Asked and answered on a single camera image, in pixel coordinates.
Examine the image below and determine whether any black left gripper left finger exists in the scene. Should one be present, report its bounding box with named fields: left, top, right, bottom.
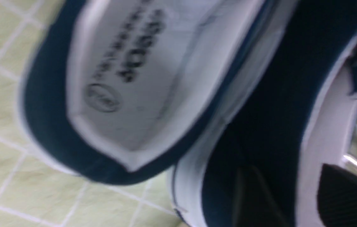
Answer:
left=233, top=166, right=288, bottom=227

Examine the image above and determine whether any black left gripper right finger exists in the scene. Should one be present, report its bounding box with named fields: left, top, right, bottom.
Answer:
left=317, top=164, right=357, bottom=227

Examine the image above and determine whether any navy canvas sneaker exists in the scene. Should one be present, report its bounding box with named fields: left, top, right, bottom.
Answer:
left=17, top=0, right=280, bottom=186
left=168, top=0, right=357, bottom=227

